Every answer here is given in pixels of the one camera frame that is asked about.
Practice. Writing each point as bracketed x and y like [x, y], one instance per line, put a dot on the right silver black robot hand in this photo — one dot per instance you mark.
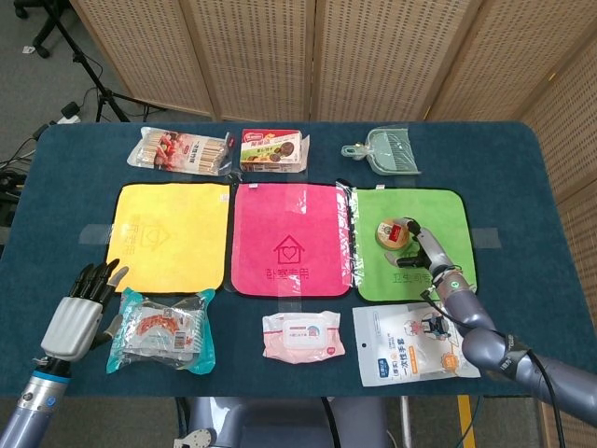
[434, 252]

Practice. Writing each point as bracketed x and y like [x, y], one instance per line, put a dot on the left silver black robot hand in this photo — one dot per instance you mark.
[72, 326]

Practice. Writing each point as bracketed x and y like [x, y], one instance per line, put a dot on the small round tin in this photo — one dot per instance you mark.
[389, 233]

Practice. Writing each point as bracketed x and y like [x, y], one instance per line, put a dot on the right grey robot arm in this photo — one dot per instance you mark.
[476, 322]

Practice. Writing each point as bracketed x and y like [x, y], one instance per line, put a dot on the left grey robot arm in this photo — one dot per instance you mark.
[32, 410]

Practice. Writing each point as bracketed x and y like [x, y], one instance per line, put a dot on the green microfiber cloth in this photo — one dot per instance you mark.
[443, 210]

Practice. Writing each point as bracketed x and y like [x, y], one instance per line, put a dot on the yellow microfiber cloth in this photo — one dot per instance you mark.
[172, 233]

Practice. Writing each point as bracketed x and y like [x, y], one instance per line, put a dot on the pink microfiber cloth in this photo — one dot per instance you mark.
[280, 219]

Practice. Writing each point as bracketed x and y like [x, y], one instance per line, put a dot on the red green cookie box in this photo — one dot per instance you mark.
[273, 149]

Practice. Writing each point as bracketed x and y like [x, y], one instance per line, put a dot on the teal edged snack bag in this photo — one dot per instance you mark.
[158, 331]

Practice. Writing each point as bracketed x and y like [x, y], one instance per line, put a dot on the crinkled clear tape strip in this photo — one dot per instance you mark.
[347, 224]

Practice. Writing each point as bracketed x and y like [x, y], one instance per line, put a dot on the white disposable gloves bag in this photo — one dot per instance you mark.
[396, 345]

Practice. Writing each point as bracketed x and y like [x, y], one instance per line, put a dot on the green dustpan brush set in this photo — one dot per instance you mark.
[392, 151]

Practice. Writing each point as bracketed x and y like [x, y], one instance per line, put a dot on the pink wet wipes pack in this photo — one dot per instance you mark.
[303, 336]

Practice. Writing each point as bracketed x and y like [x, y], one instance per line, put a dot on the teal felt table cover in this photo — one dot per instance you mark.
[70, 163]

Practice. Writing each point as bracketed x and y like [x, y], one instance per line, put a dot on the metal table leg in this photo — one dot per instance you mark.
[407, 420]

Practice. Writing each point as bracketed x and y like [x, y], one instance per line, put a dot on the yellow floor tape line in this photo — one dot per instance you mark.
[466, 420]

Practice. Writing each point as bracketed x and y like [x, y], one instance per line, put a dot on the snack stick packet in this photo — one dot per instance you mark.
[182, 150]

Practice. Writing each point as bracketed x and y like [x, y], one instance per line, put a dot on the white power strip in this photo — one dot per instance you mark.
[70, 111]

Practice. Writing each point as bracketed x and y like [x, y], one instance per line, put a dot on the grey robot torso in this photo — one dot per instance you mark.
[280, 420]

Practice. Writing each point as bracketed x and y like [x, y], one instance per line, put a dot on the wooden perforated folding screen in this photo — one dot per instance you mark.
[280, 56]

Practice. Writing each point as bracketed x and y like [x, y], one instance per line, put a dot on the black tripod stand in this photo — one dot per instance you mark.
[79, 58]

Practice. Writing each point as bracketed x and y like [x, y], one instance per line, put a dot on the black office chair base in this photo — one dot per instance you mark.
[44, 32]

